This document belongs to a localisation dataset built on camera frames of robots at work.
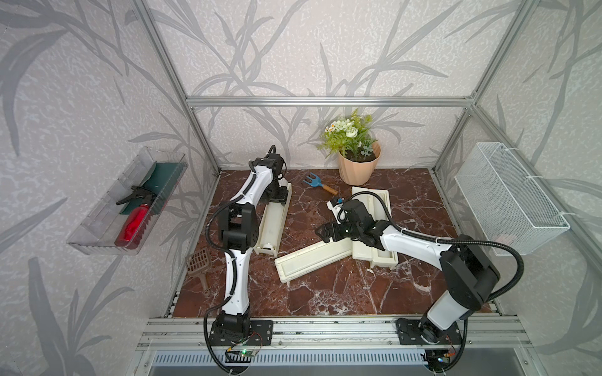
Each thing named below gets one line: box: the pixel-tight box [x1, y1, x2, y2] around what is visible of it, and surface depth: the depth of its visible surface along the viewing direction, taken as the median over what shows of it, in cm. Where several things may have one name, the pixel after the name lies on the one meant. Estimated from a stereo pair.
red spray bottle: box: [114, 189, 155, 250], surface depth 60 cm
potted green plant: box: [316, 108, 382, 187], surface depth 104 cm
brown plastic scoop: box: [185, 247, 213, 297], surface depth 88 cm
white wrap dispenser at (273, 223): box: [253, 178, 293, 257], surface depth 95 cm
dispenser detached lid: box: [274, 237, 352, 284], surface depth 91 cm
